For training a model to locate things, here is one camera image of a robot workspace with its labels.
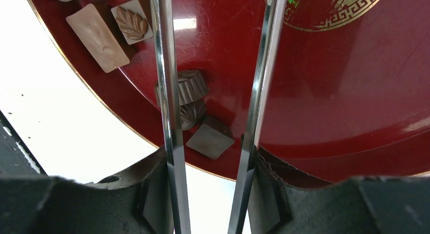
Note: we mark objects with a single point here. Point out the white square chocolate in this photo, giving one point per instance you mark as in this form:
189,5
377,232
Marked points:
97,29

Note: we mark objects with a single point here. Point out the white leaf embossed chocolate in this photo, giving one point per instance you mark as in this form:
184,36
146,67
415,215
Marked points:
134,20

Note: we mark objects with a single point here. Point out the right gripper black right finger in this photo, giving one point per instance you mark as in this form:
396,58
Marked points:
285,199

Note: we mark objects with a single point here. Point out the brown square chocolate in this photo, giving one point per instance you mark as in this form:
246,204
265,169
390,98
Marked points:
212,138

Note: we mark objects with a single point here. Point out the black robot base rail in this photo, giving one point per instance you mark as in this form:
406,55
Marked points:
16,158

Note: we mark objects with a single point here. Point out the brown fluted round chocolate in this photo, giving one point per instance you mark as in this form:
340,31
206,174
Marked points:
192,86

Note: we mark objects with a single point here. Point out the metal tongs with white handle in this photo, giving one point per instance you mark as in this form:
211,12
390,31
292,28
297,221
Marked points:
170,109

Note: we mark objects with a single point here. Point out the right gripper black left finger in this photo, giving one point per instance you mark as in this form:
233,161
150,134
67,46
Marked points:
134,200

